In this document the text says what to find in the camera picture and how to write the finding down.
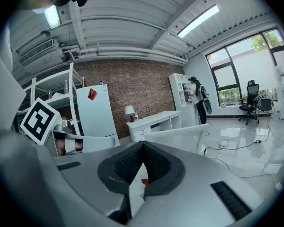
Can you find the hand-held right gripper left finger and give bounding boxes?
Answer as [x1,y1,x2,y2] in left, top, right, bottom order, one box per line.
[53,140,145,225]

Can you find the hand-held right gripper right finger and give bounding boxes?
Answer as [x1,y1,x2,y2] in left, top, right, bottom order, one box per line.
[132,140,264,227]

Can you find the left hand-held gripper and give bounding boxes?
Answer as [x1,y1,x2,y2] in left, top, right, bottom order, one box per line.
[20,97,116,156]

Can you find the white curved desk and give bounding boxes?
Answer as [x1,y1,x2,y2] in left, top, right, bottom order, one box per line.
[126,111,182,142]

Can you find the black office chair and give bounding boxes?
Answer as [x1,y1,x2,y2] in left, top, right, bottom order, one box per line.
[238,79,260,125]

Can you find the person's left hand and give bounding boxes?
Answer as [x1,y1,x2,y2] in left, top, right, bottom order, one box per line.
[54,138,84,156]

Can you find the pale grey refrigerator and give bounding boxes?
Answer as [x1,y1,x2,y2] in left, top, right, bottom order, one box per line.
[76,84,121,148]

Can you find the white shade table lamp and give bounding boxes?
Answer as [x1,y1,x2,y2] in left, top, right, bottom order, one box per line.
[124,105,136,123]

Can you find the red paper decoration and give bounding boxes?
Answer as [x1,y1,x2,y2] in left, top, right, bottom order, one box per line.
[87,87,98,101]

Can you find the white metal shelving rack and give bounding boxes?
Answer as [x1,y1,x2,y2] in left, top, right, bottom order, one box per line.
[16,62,86,137]

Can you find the black and grey standing fan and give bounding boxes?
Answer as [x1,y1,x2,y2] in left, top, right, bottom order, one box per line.
[200,85,213,115]

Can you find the white bookcase cabinet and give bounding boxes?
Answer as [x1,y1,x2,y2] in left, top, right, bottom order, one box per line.
[168,73,199,129]

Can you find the white ceiling pipe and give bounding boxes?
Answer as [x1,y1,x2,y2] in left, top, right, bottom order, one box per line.
[61,45,189,63]

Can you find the person's grey shirt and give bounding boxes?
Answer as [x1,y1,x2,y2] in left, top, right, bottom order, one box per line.
[0,25,27,131]

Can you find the ceiling air conditioner unit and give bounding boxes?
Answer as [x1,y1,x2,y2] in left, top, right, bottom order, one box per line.
[18,38,62,67]

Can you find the black framed window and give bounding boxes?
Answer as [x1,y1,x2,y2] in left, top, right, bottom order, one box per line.
[203,28,284,108]

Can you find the long ceiling light panel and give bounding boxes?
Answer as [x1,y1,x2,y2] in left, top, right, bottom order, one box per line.
[44,5,62,30]
[177,5,220,38]

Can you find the white water dispenser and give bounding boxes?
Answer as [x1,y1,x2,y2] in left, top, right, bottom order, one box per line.
[273,65,284,120]

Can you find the black cable with small adapter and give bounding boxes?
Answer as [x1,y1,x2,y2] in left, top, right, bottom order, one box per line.
[204,126,272,151]

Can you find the gold wire frame stand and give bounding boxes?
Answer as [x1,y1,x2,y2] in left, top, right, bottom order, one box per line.
[254,95,275,130]

